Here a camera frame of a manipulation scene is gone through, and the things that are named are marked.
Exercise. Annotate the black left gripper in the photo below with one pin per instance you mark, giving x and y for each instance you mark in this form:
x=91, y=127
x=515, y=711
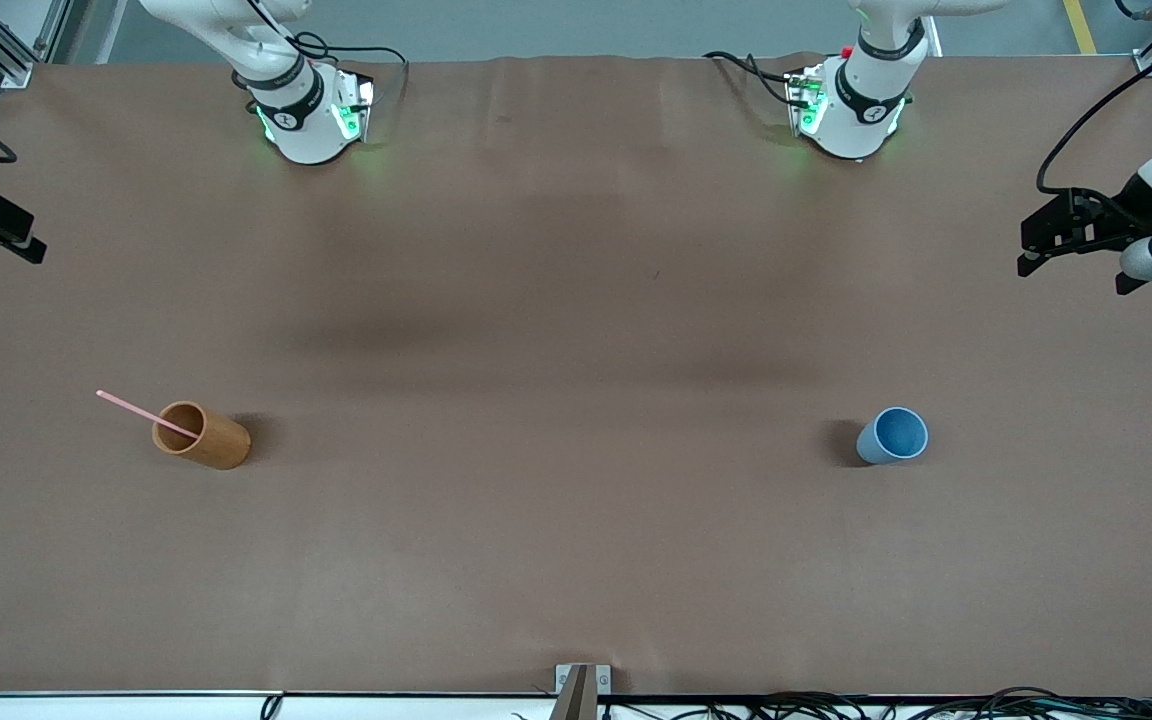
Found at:
x=1112, y=222

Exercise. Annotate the pink chopstick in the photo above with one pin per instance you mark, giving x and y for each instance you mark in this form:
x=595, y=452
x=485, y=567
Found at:
x=131, y=408

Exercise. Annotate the blue cup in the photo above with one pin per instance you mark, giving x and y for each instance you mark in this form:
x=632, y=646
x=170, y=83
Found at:
x=891, y=438

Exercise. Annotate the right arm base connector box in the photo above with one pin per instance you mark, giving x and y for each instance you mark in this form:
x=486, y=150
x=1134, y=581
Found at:
x=351, y=105

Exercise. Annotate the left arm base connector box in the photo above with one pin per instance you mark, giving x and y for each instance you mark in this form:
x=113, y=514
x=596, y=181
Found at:
x=806, y=100

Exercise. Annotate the brown wooden cup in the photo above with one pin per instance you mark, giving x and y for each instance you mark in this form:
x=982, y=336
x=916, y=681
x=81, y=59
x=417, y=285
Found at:
x=216, y=445

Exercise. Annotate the brown table cover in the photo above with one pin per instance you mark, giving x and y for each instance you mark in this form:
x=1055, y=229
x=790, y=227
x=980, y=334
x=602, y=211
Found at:
x=576, y=520

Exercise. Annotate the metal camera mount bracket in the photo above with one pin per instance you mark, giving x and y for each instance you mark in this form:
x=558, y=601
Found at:
x=582, y=690

